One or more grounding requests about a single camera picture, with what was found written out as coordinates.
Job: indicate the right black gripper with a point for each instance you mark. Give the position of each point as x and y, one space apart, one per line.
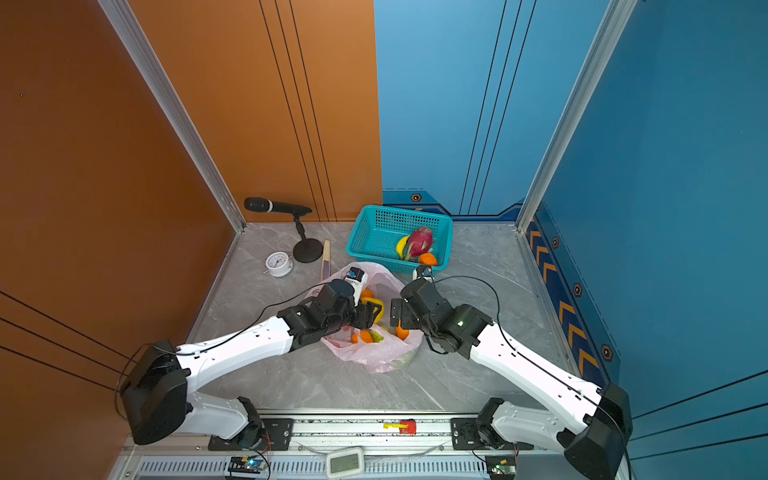
405 314

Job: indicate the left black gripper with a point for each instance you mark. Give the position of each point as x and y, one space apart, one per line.
366 315

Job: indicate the yellow lemon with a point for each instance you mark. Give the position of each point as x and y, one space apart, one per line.
373 310

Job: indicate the small orange tangerine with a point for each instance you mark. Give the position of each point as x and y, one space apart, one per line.
362 336

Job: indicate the orange persimmon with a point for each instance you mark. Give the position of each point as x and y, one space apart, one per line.
401 333

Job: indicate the pink plastic bag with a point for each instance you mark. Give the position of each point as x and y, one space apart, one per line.
381 348

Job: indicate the red dragon fruit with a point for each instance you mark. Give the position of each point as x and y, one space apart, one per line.
418 243

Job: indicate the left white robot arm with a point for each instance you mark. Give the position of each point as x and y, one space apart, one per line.
162 395

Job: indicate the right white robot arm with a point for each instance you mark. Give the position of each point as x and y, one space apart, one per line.
590 425

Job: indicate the green pear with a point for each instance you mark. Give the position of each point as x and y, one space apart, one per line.
376 336

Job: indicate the white round clock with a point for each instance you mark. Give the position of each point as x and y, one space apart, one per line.
279 264

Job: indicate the teal plastic basket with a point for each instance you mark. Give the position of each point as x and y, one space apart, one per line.
377 231

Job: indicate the yellow banana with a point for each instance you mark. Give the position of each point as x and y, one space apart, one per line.
401 245

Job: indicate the right circuit board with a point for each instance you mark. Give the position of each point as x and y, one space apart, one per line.
501 468

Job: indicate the white digital timer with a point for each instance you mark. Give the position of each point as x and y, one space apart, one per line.
345 463

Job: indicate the left green circuit board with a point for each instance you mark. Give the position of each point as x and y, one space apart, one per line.
247 467

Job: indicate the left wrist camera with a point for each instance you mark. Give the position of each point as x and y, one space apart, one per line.
357 278

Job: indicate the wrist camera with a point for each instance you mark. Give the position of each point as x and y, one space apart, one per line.
423 271
357 278

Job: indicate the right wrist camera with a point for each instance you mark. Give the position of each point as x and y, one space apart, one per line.
423 271

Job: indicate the red yellow emergency switch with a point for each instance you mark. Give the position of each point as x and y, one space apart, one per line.
404 427

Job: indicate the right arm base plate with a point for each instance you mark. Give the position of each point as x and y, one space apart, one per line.
465 436

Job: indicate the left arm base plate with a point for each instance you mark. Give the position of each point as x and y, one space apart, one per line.
267 434

